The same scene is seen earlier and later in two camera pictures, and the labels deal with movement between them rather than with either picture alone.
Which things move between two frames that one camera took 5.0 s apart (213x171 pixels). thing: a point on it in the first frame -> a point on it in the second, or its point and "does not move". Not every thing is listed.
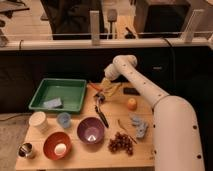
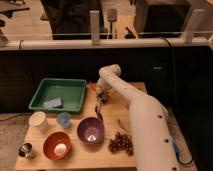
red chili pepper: [94, 85] does not move
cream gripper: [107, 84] -> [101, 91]
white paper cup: [39, 120] does not move
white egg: [60, 149] does not move
